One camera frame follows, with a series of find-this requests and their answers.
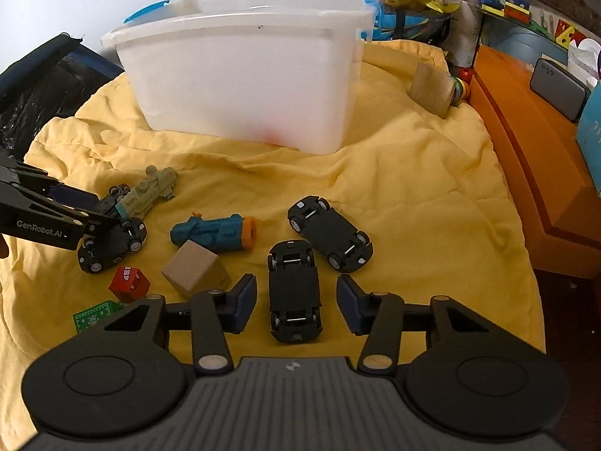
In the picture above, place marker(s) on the plain wooden cube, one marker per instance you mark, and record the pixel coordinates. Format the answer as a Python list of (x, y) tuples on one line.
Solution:
[(192, 270)]

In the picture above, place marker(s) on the red block with face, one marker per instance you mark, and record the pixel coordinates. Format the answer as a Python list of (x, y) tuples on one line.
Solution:
[(129, 286)]

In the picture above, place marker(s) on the colourful toy box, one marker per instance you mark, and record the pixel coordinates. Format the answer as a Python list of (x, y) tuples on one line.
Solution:
[(516, 7)]

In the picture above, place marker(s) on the blue toy cannon orange tip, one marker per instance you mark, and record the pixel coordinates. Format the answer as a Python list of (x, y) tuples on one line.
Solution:
[(211, 235)]

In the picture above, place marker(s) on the black toy car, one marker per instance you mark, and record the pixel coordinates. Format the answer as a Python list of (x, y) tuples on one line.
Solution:
[(112, 253), (328, 232), (293, 291)]

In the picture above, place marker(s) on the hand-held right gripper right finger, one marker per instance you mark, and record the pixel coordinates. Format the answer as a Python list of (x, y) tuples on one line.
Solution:
[(348, 304)]

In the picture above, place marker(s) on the grey power bank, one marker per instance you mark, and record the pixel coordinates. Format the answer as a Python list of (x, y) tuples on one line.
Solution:
[(558, 89)]

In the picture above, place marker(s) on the grey-green toy locomotive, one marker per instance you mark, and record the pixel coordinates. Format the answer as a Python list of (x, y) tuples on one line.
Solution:
[(148, 188)]

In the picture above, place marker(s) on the yellow blanket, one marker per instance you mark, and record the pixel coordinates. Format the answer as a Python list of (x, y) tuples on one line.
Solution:
[(422, 188)]

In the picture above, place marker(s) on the small colourful toy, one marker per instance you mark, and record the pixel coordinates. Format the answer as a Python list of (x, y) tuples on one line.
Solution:
[(462, 84)]

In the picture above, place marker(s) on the wooden cylinder block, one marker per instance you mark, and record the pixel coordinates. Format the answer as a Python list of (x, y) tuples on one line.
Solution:
[(432, 89)]

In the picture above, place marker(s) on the orange box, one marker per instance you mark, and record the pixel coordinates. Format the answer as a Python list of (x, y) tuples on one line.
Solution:
[(526, 159)]

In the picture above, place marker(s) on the white plastic container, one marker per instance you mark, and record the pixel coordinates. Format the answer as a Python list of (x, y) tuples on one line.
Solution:
[(234, 80)]

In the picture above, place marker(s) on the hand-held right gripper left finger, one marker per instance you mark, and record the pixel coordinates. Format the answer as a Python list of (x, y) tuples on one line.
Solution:
[(245, 303)]

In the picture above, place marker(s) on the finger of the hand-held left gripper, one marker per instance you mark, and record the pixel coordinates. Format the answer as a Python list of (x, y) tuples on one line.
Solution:
[(75, 195), (101, 221)]

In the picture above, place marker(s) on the light blue box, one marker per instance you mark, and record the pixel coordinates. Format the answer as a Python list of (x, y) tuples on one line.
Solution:
[(590, 141)]

